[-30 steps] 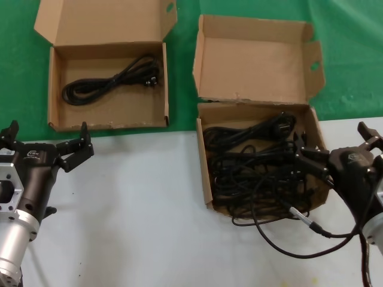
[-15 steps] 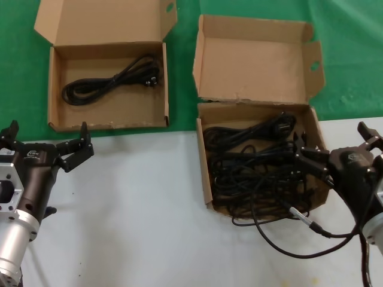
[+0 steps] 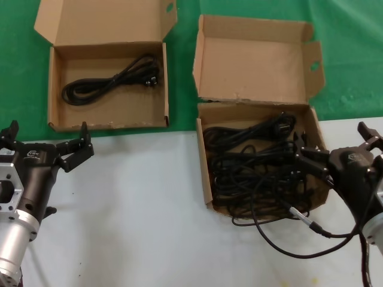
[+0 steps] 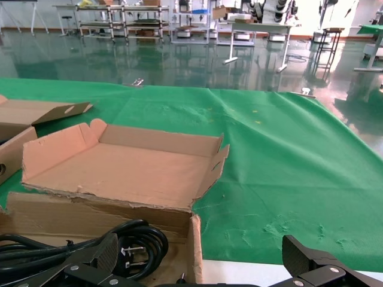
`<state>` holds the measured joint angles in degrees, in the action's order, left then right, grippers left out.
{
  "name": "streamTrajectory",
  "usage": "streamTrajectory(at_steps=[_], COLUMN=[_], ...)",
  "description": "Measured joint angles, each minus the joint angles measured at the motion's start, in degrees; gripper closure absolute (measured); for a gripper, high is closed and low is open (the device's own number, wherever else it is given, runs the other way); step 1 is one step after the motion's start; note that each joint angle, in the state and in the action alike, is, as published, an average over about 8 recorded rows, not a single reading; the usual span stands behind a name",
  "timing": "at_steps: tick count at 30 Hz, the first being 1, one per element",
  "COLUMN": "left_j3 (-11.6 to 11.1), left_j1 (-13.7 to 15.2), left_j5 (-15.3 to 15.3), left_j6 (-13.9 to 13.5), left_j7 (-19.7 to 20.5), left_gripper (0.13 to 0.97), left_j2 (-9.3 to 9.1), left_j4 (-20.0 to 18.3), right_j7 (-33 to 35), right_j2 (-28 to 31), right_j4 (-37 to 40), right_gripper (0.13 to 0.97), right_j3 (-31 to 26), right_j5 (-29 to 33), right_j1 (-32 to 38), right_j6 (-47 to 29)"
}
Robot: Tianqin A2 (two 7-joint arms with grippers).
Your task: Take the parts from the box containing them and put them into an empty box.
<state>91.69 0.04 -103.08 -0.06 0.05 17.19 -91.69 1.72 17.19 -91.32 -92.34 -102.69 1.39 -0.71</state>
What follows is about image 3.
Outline cardboard box with intact lid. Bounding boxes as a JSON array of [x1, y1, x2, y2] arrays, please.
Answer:
[[34, 0, 178, 132]]

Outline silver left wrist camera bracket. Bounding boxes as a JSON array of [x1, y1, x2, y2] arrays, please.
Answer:
[[0, 163, 25, 222]]

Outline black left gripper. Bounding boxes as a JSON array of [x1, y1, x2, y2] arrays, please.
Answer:
[[0, 120, 96, 221]]

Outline cardboard box with torn lid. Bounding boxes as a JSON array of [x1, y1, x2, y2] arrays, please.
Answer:
[[191, 14, 333, 216]]

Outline green table cloth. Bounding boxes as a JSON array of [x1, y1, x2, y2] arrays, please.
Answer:
[[0, 0, 383, 141]]

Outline black cable with silver connector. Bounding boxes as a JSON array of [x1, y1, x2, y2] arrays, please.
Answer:
[[253, 206, 364, 265]]

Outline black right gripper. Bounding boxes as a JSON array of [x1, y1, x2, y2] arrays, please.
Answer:
[[291, 121, 383, 225]]

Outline black power cord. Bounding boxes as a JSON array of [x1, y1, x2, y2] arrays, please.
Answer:
[[61, 53, 161, 106]]

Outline dark braided cable harness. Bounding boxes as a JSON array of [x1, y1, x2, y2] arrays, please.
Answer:
[[360, 233, 383, 287]]

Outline tangled black power cords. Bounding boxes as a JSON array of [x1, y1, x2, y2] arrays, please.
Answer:
[[203, 112, 318, 227]]

